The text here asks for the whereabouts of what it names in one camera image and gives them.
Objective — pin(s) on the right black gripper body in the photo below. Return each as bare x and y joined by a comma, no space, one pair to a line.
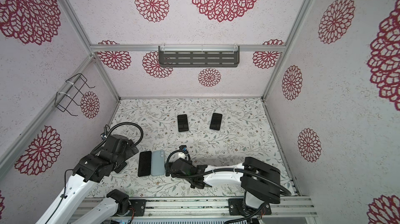
170,164

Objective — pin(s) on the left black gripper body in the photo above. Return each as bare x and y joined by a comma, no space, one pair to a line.
128,153

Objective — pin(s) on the light blue phone case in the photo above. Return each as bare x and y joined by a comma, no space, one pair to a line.
158,163

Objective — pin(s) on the black phone removed from case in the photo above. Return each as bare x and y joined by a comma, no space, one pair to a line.
145,162

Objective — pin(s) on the black smartphone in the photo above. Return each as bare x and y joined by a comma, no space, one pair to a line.
216,120

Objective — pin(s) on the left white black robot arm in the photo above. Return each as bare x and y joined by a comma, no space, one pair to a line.
110,157

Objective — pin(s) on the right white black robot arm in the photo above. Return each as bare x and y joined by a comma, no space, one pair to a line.
260,181

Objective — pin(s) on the black phone bottom left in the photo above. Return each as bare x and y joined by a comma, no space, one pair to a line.
120,167

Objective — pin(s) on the black phone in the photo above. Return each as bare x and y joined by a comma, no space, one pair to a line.
183,124
120,167

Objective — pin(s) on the black phone centre left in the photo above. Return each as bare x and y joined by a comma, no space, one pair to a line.
183,124

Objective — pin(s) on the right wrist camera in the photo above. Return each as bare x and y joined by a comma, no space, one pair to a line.
183,153

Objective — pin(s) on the black wire wall basket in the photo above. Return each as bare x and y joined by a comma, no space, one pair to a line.
63,100

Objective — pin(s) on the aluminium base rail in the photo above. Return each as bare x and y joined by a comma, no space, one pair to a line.
218,207

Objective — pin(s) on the grey slotted wall shelf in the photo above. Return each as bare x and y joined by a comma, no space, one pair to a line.
198,57

